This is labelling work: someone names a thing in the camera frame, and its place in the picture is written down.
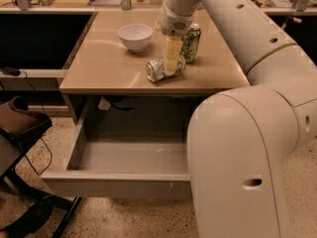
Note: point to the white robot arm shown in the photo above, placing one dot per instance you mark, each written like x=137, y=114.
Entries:
x=238, y=139

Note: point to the open grey top drawer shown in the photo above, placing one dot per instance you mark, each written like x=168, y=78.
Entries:
x=137, y=150

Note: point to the black device on ledge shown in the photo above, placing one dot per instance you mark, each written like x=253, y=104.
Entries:
x=10, y=71

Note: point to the green upright soda can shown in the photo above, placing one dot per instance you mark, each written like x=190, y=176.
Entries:
x=190, y=43

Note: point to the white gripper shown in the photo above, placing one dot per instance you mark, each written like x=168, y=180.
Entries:
x=173, y=23

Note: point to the beige cabinet counter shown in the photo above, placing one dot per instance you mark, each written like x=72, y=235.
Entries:
x=103, y=66

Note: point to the brown office chair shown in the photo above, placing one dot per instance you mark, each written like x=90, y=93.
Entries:
x=20, y=130

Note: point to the white bowl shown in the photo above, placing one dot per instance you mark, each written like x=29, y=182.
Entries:
x=135, y=37

